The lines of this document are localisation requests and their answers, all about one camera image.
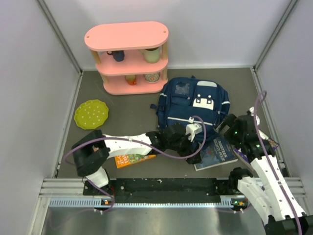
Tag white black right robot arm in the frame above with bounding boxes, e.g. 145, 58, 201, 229
215, 114, 313, 235

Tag pink three-tier wooden shelf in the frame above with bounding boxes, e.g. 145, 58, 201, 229
84, 21, 169, 95

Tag purple card box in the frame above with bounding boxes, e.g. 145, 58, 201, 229
233, 138, 279, 173

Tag patterned ceramic bowl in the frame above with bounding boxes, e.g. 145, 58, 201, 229
144, 72, 161, 83

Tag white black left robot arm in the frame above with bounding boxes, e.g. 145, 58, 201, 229
71, 123, 202, 194

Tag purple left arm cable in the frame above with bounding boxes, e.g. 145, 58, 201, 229
64, 115, 207, 212

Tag orange treehouse children's book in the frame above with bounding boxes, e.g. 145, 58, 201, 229
114, 154, 156, 169

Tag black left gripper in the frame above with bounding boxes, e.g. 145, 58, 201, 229
166, 132, 201, 165

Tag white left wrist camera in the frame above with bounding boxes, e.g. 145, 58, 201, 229
185, 117, 202, 142

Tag pale green mug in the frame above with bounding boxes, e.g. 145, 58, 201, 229
139, 47, 161, 64

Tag orange cup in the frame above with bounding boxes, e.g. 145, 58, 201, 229
125, 74, 136, 86

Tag green polka dot plate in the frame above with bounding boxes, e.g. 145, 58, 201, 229
74, 99, 109, 130

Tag grey slotted cable duct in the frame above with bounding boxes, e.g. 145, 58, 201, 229
49, 195, 247, 208

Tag dark blue mug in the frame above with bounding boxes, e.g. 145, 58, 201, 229
107, 50, 125, 62

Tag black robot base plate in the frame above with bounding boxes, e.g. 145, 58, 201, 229
83, 178, 247, 204

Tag navy blue student backpack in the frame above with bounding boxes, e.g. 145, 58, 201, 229
150, 76, 230, 148

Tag blue Nineteen Eighty-Four paperback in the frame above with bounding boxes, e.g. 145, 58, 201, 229
194, 137, 238, 171

